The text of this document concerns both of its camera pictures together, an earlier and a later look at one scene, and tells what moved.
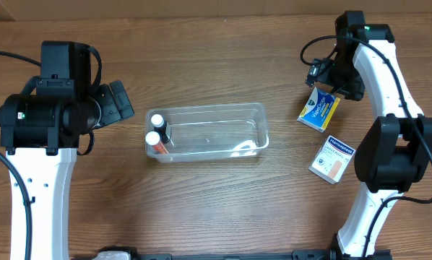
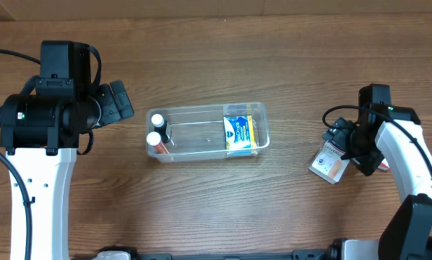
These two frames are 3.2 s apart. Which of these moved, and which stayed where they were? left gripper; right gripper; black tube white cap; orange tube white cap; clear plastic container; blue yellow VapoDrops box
Moved: right gripper; blue yellow VapoDrops box
Stayed: orange tube white cap; left gripper; black tube white cap; clear plastic container
